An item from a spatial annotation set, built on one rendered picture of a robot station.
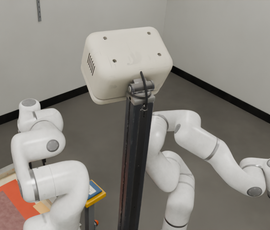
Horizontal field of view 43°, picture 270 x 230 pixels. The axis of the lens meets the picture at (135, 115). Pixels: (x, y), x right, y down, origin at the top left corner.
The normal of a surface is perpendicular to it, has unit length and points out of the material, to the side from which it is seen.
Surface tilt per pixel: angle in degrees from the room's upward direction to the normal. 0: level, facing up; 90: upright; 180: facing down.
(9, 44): 90
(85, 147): 0
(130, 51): 27
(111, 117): 0
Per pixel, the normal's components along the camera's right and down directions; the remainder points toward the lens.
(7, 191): 0.07, -0.82
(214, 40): -0.73, 0.34
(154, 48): 0.25, -0.49
